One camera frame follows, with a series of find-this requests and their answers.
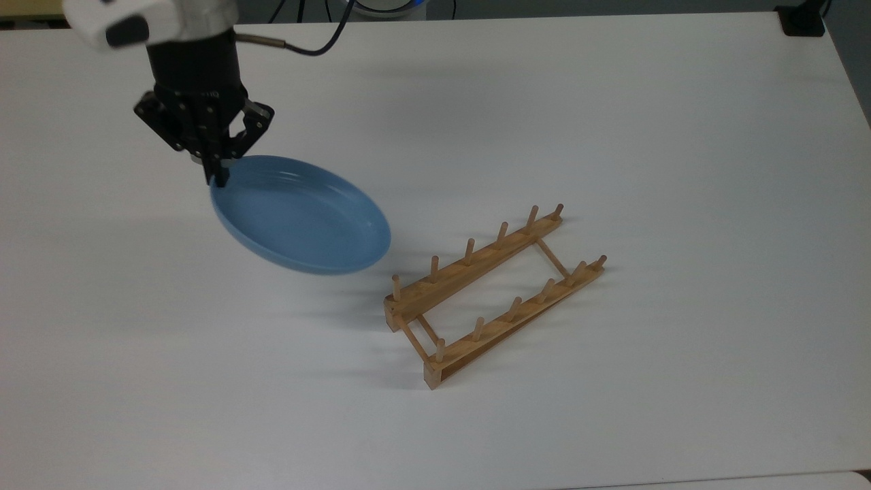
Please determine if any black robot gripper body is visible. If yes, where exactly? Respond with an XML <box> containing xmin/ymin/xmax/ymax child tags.
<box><xmin>147</xmin><ymin>30</ymin><xmax>248</xmax><ymax>159</ymax></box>

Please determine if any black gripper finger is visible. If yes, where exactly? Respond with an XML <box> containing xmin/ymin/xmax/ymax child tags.
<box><xmin>222</xmin><ymin>99</ymin><xmax>276</xmax><ymax>171</ymax></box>
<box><xmin>133</xmin><ymin>86</ymin><xmax>231</xmax><ymax>189</ymax></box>

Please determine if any blue round plate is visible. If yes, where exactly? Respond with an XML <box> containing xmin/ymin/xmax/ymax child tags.
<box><xmin>209</xmin><ymin>154</ymin><xmax>393</xmax><ymax>276</ymax></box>

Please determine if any wooden plate rack with pegs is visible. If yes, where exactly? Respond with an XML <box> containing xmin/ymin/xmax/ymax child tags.
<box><xmin>383</xmin><ymin>203</ymin><xmax>608</xmax><ymax>391</ymax></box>

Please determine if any light wooden side table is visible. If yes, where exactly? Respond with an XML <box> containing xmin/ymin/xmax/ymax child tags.
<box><xmin>0</xmin><ymin>0</ymin><xmax>69</xmax><ymax>21</ymax></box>

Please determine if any white round device blue light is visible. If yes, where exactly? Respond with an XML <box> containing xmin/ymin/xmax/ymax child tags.
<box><xmin>352</xmin><ymin>0</ymin><xmax>429</xmax><ymax>20</ymax></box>

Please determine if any black box-shaped device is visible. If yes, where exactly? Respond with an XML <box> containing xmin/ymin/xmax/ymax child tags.
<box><xmin>776</xmin><ymin>4</ymin><xmax>828</xmax><ymax>38</ymax></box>

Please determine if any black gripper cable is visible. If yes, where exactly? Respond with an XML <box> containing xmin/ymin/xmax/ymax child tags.
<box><xmin>234</xmin><ymin>0</ymin><xmax>359</xmax><ymax>57</ymax></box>

